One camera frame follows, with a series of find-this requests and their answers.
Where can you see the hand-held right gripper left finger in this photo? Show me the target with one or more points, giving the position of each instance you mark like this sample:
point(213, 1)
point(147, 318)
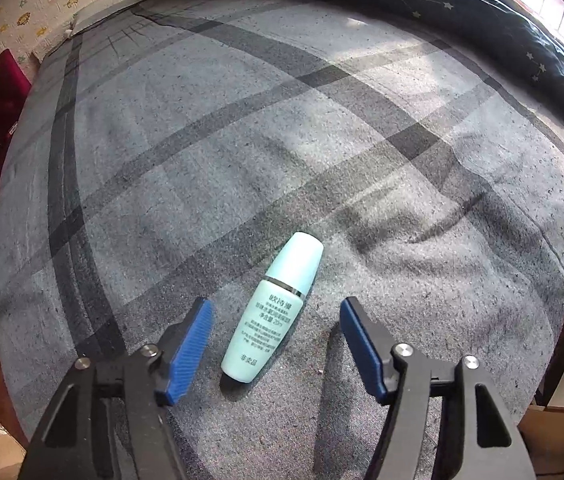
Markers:
point(186, 355)

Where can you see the cartoon print wall panel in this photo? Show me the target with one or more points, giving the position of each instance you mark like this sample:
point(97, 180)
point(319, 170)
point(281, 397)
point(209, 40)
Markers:
point(36, 0)

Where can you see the mint green bottle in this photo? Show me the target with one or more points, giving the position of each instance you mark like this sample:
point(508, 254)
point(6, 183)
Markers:
point(272, 310)

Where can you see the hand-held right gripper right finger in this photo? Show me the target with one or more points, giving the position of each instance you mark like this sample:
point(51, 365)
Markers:
point(362, 350)

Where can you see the bed with grey plaid blanket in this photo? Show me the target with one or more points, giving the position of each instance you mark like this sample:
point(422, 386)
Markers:
point(312, 135)

